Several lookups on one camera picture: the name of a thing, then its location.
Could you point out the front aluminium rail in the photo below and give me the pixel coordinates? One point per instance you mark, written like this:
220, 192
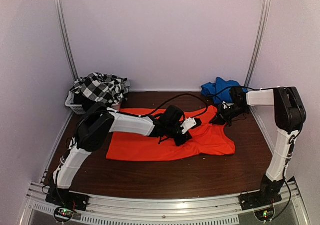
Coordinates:
217, 210

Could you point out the aluminium frame post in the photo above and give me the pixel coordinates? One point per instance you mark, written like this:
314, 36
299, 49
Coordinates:
65, 39
264, 16

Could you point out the left aluminium frame post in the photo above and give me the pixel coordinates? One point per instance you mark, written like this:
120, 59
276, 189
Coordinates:
65, 39

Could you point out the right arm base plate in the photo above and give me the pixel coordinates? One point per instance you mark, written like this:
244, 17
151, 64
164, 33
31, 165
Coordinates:
266, 196

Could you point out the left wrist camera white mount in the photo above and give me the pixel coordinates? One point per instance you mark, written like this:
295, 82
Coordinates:
190, 124

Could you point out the black white checkered cloth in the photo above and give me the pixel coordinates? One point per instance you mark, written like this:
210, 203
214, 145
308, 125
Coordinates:
100, 87

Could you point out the black garment hanging from basket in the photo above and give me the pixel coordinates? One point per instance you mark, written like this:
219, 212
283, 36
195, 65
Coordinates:
87, 104

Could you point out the blue folded garment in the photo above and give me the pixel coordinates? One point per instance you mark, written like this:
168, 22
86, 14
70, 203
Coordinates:
219, 91

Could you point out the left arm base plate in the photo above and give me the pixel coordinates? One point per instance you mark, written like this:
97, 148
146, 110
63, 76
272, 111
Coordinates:
66, 198

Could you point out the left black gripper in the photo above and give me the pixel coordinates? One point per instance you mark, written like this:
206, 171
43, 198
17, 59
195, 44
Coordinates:
187, 138

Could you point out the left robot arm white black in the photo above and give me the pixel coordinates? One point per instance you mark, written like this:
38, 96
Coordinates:
100, 120

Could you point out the right aluminium frame post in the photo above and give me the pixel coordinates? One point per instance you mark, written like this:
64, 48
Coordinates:
264, 16

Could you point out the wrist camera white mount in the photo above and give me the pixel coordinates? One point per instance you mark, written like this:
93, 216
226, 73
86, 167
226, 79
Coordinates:
190, 124
226, 105

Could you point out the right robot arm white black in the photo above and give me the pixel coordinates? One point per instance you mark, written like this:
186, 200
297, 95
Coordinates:
290, 116

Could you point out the orange t-shirt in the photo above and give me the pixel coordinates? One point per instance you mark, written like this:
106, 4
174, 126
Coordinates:
207, 139

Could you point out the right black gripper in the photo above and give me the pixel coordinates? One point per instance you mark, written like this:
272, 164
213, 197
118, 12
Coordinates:
221, 119

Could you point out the white plastic laundry basket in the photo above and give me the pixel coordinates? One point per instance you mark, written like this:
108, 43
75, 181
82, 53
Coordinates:
69, 103

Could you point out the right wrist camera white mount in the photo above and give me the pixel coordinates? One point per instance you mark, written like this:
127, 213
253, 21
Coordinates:
226, 105

